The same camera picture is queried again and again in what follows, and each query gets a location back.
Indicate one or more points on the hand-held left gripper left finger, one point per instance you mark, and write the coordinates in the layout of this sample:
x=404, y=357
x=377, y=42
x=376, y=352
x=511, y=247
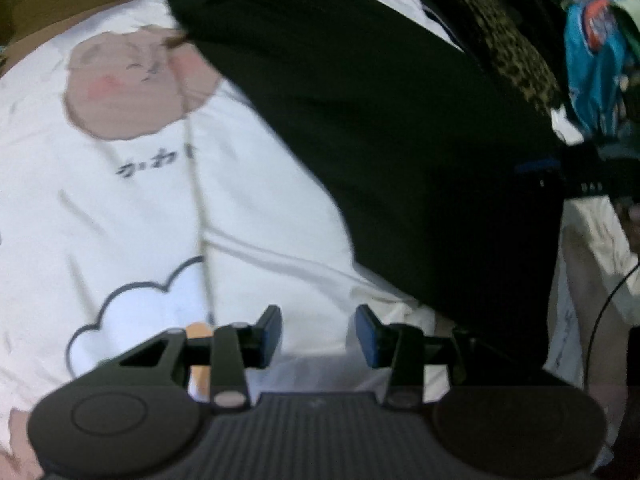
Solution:
x=272, y=332

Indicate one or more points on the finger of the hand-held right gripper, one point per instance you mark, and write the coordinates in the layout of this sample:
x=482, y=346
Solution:
x=540, y=166

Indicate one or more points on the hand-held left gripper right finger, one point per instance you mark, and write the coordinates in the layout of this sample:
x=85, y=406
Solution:
x=367, y=337

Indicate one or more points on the plain black garment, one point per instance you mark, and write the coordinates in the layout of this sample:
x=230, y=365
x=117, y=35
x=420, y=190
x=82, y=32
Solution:
x=375, y=135

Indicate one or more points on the blue green printed bag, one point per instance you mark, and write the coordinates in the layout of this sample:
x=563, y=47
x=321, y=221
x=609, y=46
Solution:
x=595, y=75

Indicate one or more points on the leopard print cloth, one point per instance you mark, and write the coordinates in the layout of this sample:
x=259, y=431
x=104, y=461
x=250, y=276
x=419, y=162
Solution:
x=505, y=45

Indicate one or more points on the white bear printed blanket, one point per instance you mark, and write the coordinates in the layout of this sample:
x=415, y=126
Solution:
x=125, y=210

